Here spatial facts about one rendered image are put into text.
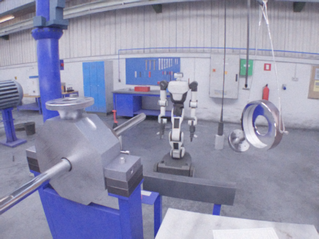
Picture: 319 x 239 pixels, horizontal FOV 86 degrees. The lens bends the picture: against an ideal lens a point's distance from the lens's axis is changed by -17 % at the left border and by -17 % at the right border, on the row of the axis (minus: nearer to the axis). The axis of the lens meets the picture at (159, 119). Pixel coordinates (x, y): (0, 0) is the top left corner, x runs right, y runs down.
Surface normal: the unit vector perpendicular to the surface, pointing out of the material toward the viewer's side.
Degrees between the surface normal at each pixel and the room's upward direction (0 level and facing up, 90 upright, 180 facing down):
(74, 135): 90
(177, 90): 90
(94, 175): 90
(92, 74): 90
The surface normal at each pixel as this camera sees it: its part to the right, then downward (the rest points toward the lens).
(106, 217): -0.30, 0.25
